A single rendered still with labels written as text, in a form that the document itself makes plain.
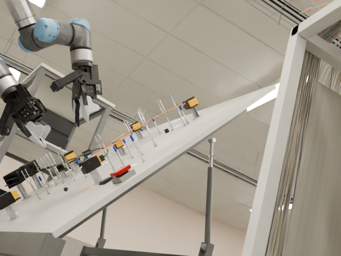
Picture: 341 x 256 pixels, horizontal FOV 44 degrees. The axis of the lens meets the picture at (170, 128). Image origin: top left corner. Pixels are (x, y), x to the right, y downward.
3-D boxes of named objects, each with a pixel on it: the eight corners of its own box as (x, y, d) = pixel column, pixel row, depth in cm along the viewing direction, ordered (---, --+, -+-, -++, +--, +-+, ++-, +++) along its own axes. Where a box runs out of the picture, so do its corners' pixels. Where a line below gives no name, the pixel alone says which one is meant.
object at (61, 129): (16, 128, 234) (31, 98, 242) (4, 134, 252) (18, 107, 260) (64, 152, 248) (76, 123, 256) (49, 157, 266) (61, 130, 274)
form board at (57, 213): (-34, 233, 200) (-35, 230, 199) (128, 138, 260) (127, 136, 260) (55, 238, 105) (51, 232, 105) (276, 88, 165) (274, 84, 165)
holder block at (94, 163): (83, 174, 141) (77, 163, 141) (96, 166, 144) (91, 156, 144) (88, 173, 138) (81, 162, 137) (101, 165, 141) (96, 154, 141)
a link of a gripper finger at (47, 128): (55, 138, 133) (39, 115, 134) (42, 150, 134) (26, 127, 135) (60, 138, 136) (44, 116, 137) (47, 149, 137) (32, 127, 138)
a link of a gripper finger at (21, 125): (29, 134, 130) (13, 113, 131) (25, 137, 130) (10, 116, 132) (37, 134, 134) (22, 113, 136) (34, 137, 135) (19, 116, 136)
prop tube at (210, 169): (205, 252, 149) (209, 166, 157) (200, 251, 151) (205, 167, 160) (212, 252, 151) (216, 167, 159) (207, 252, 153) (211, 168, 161)
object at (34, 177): (39, 186, 225) (26, 163, 223) (49, 184, 211) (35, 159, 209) (27, 193, 221) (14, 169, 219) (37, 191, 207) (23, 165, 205)
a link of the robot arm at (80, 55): (74, 48, 141) (66, 55, 148) (75, 61, 140) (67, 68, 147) (95, 50, 145) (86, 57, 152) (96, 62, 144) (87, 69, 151)
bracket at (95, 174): (94, 185, 143) (87, 172, 142) (99, 181, 144) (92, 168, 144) (99, 184, 139) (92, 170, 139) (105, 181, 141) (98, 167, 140)
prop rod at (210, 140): (215, 138, 162) (212, 215, 154) (211, 139, 164) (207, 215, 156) (212, 137, 161) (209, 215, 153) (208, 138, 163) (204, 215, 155)
